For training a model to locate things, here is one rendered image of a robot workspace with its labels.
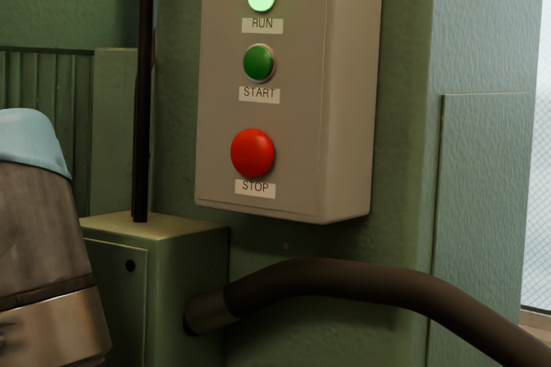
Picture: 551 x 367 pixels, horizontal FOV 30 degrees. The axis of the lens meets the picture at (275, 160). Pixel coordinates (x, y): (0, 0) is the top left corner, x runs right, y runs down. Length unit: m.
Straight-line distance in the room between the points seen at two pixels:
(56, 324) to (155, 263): 0.11
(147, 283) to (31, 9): 0.31
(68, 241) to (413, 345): 0.23
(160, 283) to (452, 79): 0.23
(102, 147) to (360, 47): 0.29
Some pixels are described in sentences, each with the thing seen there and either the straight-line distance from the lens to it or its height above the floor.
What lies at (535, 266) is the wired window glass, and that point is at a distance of 2.24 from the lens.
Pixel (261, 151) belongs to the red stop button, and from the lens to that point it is 0.61.
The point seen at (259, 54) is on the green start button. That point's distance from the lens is 0.61.
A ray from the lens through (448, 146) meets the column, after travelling 0.67.
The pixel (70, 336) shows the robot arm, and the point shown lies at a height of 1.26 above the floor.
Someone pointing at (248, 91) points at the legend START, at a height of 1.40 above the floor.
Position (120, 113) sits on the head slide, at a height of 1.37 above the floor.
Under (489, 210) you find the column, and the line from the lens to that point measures 0.75.
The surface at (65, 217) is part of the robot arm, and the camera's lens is 0.59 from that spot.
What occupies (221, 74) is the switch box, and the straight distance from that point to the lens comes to 0.64.
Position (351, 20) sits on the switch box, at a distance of 0.61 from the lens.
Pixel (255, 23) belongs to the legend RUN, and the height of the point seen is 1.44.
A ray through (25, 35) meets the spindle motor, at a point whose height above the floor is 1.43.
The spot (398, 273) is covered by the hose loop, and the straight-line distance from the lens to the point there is 0.61.
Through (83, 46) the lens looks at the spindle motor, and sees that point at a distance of 0.87.
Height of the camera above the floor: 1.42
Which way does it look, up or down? 6 degrees down
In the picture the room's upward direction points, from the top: 3 degrees clockwise
